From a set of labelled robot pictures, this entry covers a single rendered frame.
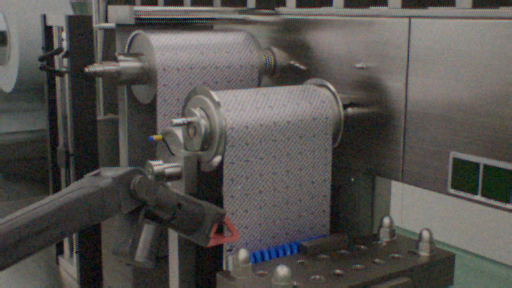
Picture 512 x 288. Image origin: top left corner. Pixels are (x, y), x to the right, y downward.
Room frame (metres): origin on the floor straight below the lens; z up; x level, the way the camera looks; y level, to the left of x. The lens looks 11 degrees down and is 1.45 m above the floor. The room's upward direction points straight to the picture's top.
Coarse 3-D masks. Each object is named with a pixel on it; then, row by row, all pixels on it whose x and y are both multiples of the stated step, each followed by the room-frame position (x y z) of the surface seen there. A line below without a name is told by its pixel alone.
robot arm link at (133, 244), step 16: (144, 176) 0.96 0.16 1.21; (144, 192) 0.95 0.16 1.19; (144, 208) 0.98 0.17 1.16; (128, 224) 0.97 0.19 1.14; (144, 224) 0.98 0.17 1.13; (128, 240) 0.96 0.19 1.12; (144, 240) 0.97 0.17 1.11; (160, 240) 0.99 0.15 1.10; (128, 256) 0.95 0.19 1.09; (144, 256) 0.96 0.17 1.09
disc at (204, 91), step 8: (200, 88) 1.15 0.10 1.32; (208, 88) 1.14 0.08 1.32; (192, 96) 1.18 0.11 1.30; (208, 96) 1.13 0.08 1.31; (216, 96) 1.12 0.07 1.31; (184, 104) 1.20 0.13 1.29; (216, 104) 1.11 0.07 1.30; (184, 112) 1.20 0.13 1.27; (216, 112) 1.11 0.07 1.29; (224, 120) 1.10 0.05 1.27; (224, 128) 1.09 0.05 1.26; (224, 136) 1.09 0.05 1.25; (184, 144) 1.20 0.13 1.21; (224, 144) 1.09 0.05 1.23; (216, 152) 1.11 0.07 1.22; (224, 152) 1.10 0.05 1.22; (216, 160) 1.11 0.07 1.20; (200, 168) 1.16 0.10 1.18; (208, 168) 1.13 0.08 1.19
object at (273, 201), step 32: (256, 160) 1.14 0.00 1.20; (288, 160) 1.18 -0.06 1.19; (320, 160) 1.22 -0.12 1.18; (224, 192) 1.10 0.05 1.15; (256, 192) 1.14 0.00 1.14; (288, 192) 1.18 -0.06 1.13; (320, 192) 1.22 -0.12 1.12; (224, 224) 1.10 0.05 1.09; (256, 224) 1.14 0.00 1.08; (288, 224) 1.18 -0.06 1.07; (320, 224) 1.23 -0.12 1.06; (224, 256) 1.11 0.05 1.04
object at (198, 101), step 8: (200, 96) 1.15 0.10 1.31; (328, 96) 1.27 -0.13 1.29; (192, 104) 1.17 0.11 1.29; (200, 104) 1.15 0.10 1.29; (208, 104) 1.13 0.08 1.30; (208, 112) 1.13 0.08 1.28; (216, 120) 1.11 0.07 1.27; (216, 128) 1.11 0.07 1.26; (216, 136) 1.11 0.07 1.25; (216, 144) 1.11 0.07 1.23; (192, 152) 1.17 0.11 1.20; (200, 152) 1.15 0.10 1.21; (208, 152) 1.13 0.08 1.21; (200, 160) 1.15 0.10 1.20; (208, 160) 1.13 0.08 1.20
